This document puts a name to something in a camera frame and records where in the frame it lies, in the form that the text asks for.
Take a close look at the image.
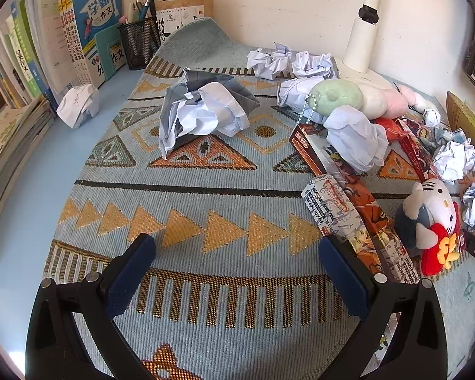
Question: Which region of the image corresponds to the teal book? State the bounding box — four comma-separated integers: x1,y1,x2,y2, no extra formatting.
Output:
94,23,128,80

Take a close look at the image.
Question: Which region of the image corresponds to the orange printed pen box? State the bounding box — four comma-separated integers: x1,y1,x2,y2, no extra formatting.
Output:
288,123,384,274

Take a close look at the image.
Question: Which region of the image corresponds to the orange snack packet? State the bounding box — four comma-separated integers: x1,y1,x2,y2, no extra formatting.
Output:
374,116,410,143

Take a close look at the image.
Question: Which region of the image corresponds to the black mesh pen holder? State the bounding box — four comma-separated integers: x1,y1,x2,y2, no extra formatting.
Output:
117,18,162,71

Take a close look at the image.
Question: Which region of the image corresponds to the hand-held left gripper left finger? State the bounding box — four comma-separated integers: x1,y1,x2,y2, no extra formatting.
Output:
25,233,157,380

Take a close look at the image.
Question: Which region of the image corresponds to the grey folded paper sheet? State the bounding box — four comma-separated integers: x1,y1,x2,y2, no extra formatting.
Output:
157,67,261,159

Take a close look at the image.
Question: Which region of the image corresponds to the row of upright books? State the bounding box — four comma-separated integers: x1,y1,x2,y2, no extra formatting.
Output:
0,0,123,109

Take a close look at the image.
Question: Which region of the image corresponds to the snack wrapper packet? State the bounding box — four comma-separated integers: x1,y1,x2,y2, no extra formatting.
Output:
301,173,418,286

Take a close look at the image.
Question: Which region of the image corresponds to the golden ribbed bowl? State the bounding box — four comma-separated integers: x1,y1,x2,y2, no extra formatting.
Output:
446,91,475,179

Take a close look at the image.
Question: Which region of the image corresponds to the three-colour dango plush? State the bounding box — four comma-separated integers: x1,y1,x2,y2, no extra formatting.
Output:
296,79,409,127

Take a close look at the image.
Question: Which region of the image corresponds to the blue striped wrapper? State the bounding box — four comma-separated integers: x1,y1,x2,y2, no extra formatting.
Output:
417,123,470,149

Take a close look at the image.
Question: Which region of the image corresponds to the white desk lamp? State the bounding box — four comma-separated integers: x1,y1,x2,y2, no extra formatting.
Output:
338,0,404,92

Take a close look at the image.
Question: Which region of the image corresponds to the pink plush toy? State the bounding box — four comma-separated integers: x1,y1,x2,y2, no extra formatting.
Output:
398,86,436,113

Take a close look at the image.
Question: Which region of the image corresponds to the white cat plush red bow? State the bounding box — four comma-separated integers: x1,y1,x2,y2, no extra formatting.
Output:
394,178,466,277

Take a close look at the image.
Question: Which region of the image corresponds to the blue patterned woven mat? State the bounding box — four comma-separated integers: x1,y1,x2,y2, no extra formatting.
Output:
43,18,475,380

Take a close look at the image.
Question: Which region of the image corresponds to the cardboard pen box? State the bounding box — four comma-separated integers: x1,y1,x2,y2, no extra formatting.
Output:
155,0,214,44

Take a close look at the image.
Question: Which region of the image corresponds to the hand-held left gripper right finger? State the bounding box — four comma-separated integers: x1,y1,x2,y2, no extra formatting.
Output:
318,234,449,380

